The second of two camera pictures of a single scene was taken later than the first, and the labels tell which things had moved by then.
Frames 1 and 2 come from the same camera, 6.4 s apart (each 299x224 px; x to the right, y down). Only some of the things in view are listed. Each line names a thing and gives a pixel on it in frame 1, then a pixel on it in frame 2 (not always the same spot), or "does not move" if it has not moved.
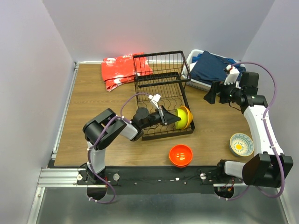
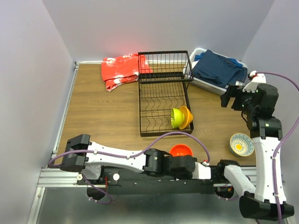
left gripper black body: x=154 y=119 → x=180 y=177
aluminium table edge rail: x=53 y=177 does not move
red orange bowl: x=181 y=155 does not move
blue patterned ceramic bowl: x=240 y=144 does not move
